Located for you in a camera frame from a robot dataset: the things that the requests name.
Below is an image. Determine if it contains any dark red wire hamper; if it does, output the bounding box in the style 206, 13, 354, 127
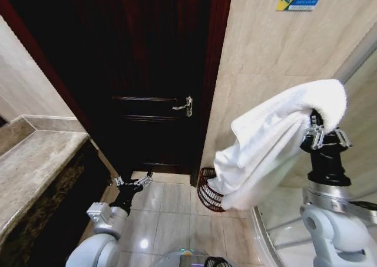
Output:
196, 167, 227, 213

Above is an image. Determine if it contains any silver door handle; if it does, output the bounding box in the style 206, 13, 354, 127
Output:
171, 95, 194, 118

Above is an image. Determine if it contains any glass shower enclosure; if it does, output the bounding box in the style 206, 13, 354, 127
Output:
251, 27, 377, 267

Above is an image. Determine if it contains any dark wooden door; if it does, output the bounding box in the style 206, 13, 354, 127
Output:
0, 0, 235, 188

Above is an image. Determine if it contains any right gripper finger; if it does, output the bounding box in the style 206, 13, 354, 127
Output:
323, 127, 353, 149
303, 107, 326, 150

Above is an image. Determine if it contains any marble vanity counter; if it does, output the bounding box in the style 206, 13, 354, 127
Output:
0, 114, 119, 267

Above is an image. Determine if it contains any white towel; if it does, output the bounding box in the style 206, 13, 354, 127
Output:
213, 78, 348, 211

